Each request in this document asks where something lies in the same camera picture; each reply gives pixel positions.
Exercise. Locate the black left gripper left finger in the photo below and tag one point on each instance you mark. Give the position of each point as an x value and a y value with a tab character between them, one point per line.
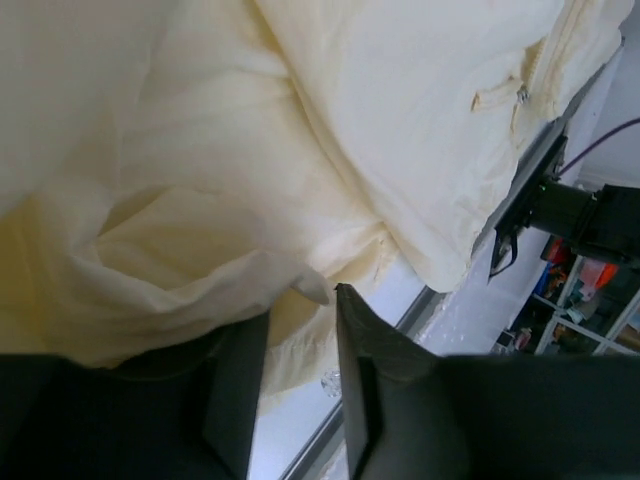
186	411

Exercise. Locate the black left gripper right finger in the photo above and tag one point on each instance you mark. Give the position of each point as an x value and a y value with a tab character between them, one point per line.
545	417

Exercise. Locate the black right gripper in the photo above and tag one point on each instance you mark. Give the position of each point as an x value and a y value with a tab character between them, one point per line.
537	164

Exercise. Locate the cream yellow jacket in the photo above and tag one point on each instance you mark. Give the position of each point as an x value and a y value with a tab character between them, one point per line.
169	167

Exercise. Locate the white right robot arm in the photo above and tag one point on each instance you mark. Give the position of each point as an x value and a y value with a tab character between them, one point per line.
601	225

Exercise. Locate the cluttered white shelf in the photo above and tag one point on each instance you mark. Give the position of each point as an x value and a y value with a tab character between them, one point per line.
578	306

